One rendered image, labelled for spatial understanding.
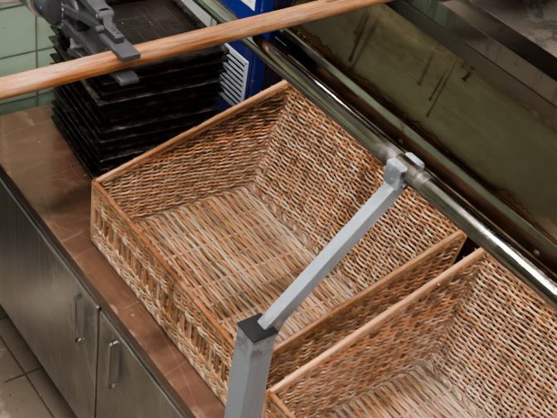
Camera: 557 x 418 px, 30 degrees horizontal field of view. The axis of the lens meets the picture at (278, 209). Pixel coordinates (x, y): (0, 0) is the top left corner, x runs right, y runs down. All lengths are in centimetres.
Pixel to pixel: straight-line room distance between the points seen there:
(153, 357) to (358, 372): 37
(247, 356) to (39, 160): 100
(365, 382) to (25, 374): 106
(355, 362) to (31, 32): 159
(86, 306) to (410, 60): 81
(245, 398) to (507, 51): 71
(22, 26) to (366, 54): 126
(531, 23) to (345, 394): 72
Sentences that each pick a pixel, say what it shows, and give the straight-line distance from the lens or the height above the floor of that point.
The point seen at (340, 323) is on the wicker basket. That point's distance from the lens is 181.
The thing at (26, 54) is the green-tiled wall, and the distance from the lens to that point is 305.
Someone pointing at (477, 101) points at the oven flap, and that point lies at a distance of 186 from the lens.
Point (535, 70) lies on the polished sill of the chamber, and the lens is 174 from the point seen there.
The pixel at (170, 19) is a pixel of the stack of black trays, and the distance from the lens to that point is 230.
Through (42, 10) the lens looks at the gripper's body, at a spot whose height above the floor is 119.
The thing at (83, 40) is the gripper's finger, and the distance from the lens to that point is 161.
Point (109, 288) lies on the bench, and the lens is 204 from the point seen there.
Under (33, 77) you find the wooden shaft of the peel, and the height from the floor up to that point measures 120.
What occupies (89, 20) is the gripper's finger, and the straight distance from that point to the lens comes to 157.
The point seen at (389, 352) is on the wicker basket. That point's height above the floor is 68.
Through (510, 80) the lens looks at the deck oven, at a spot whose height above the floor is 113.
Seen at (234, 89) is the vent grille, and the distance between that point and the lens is 239.
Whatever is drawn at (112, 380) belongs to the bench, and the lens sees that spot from 215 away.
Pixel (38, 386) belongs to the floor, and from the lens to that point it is 264.
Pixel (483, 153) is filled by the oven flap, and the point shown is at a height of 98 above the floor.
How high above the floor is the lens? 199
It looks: 39 degrees down
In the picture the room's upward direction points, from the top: 10 degrees clockwise
